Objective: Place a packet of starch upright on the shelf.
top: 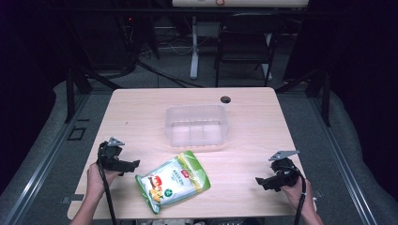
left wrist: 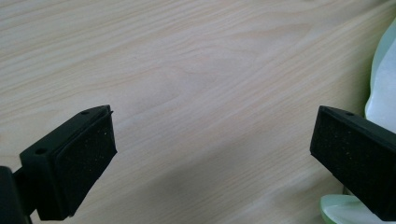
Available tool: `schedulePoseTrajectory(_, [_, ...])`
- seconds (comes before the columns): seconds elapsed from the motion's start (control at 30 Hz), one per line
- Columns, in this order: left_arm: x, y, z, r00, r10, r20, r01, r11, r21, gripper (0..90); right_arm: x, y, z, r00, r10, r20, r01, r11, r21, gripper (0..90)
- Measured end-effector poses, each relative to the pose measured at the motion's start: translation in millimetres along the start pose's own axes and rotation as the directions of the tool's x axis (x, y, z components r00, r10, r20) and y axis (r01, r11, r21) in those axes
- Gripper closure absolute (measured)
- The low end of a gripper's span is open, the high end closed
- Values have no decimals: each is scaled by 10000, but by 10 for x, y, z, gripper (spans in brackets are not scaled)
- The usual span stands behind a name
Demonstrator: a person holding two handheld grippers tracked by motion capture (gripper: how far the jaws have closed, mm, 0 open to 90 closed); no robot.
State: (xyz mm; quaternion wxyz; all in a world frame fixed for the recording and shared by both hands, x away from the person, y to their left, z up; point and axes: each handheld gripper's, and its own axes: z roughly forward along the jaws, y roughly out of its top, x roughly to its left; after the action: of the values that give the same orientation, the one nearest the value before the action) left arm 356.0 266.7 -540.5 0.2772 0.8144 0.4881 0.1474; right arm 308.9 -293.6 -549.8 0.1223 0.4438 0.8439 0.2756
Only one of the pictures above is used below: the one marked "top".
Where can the person's left hand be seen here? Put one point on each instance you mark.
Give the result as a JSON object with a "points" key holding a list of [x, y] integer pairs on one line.
{"points": [[95, 179]]}

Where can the aluminium floor rail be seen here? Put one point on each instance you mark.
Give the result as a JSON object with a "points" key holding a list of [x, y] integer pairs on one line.
{"points": [[341, 156], [40, 165]]}

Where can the white table leg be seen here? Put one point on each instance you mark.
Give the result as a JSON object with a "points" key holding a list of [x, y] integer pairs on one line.
{"points": [[194, 53]]}

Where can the clear plastic container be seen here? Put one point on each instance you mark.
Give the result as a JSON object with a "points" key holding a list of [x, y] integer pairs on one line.
{"points": [[196, 125]]}

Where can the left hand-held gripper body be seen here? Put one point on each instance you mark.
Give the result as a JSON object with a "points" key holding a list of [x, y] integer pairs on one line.
{"points": [[109, 156]]}

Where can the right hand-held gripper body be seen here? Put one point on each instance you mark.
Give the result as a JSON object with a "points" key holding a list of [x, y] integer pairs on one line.
{"points": [[286, 173]]}

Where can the person's right hand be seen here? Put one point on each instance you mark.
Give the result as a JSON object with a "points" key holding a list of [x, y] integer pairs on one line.
{"points": [[295, 192]]}

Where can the green and white snack bag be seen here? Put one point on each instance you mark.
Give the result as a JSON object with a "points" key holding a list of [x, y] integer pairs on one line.
{"points": [[175, 182]]}

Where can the black folding chair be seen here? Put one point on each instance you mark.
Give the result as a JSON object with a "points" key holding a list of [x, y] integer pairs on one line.
{"points": [[247, 47]]}

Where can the black metal frame stand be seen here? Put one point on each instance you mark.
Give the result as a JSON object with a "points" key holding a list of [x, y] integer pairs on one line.
{"points": [[70, 93], [324, 93]]}

